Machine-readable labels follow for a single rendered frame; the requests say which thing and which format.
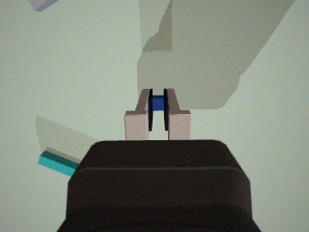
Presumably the turquoise rod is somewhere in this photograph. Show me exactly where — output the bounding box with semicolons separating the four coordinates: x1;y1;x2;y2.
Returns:
38;151;79;176

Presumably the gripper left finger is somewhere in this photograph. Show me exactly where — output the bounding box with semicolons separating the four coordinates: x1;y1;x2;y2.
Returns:
124;89;153;140

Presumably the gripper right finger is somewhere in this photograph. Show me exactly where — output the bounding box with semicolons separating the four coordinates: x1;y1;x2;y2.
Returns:
164;88;192;140

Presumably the small blue block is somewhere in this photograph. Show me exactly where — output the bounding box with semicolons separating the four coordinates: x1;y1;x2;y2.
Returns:
153;95;164;111

